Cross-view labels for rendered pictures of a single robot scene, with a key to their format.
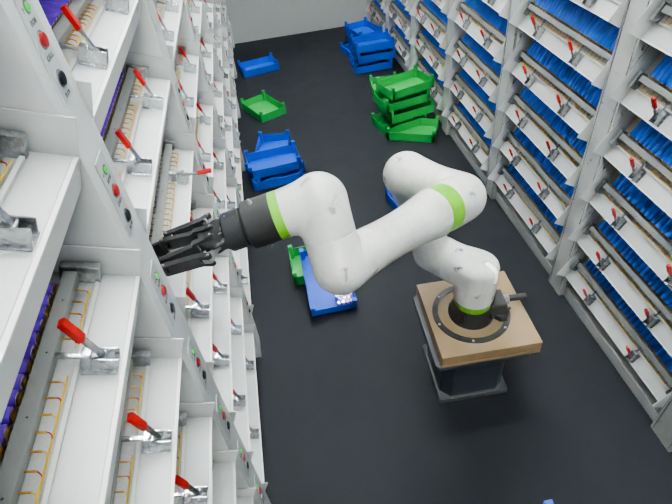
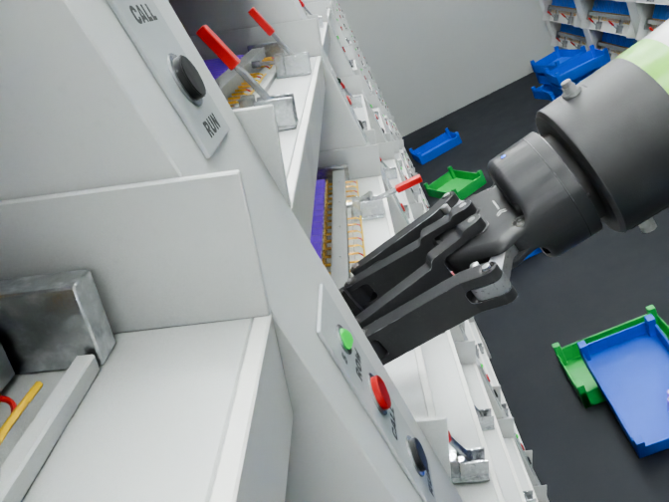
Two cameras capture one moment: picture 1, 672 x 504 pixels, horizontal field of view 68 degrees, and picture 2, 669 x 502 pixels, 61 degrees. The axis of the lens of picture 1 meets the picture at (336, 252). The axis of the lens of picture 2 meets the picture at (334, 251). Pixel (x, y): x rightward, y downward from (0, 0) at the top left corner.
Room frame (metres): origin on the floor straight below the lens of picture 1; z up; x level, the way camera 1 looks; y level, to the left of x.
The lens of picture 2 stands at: (0.38, 0.21, 1.25)
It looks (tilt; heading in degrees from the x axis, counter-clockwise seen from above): 22 degrees down; 18
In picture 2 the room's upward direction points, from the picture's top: 30 degrees counter-clockwise
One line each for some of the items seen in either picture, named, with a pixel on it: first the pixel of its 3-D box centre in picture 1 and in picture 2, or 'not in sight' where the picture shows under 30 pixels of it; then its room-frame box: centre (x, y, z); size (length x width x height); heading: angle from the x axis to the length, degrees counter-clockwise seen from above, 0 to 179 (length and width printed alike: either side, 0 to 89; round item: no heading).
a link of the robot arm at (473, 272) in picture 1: (472, 278); not in sight; (1.07, -0.42, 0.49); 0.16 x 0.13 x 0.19; 42
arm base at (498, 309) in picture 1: (488, 304); not in sight; (1.06, -0.48, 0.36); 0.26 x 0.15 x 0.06; 91
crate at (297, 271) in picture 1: (322, 259); (619, 355); (1.72, 0.07, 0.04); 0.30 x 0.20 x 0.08; 96
